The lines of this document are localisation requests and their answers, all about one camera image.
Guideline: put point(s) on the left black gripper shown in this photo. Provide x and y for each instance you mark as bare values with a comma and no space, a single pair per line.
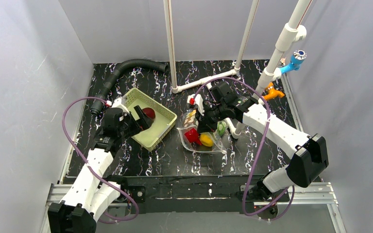
137,119

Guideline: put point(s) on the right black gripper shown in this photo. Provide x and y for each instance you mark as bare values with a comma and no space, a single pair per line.
202,116

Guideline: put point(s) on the purple fake sweet potato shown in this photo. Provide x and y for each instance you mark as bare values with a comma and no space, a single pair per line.
149,112

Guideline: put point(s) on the clear polka dot zip bag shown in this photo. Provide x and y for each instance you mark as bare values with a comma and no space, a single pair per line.
189,121

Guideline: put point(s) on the pale green plastic basket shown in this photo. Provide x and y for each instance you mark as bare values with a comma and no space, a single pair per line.
158,116

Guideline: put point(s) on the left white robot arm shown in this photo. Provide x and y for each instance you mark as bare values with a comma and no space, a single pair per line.
90,195

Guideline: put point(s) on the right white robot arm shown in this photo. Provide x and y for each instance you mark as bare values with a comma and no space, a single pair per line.
308,154

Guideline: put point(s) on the green fake vegetable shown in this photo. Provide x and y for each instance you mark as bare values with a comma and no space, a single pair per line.
221,128

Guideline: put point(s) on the red fake chili pepper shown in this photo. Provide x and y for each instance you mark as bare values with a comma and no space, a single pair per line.
193,136

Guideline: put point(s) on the orange plastic faucet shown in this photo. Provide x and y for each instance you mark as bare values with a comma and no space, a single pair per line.
272,93

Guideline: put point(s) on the blue plastic faucet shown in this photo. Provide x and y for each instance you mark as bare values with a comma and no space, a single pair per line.
296,60

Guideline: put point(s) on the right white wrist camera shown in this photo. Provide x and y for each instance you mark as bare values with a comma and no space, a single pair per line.
196,102

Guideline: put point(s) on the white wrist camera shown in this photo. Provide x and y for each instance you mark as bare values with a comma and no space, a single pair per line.
118,103
196,102

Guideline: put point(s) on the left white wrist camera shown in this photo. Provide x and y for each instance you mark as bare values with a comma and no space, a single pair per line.
118,103

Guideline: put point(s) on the white PVC pipe frame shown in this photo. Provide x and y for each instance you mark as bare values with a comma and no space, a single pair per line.
238,29

